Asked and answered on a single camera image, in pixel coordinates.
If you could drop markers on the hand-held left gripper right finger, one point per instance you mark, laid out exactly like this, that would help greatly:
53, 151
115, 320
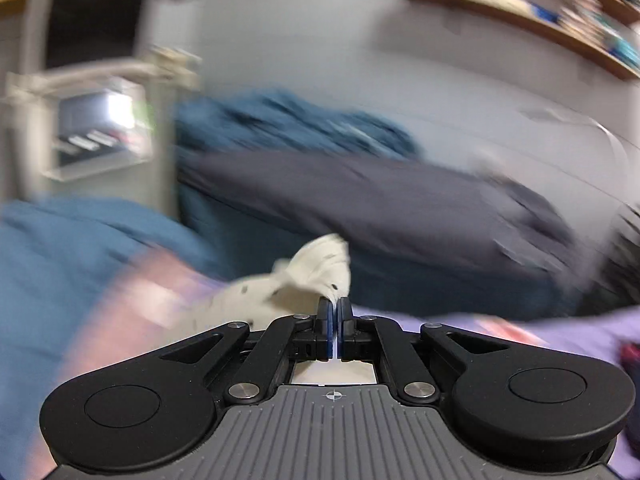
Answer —
341, 330

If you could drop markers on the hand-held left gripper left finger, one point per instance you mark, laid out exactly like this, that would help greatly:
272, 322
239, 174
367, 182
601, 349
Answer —
327, 330

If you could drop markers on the cream polka-dot garment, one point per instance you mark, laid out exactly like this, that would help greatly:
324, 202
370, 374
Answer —
280, 300

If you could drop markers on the purple floral bed sheet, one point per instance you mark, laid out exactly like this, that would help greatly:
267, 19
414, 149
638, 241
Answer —
550, 330

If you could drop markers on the white bedside cabinet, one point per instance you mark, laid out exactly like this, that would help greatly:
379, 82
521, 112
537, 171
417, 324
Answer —
160, 185

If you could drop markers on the teal bed cover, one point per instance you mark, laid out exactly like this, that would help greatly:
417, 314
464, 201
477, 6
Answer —
60, 250

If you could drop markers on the white device with screen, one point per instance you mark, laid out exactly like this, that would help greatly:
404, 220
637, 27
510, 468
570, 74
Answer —
95, 120

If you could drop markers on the grey monitor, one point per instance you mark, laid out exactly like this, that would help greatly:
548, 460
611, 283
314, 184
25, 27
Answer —
90, 20

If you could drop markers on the row of shelf items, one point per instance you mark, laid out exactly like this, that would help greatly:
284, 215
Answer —
580, 10

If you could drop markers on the wooden wall shelf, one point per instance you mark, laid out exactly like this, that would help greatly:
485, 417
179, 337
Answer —
525, 20

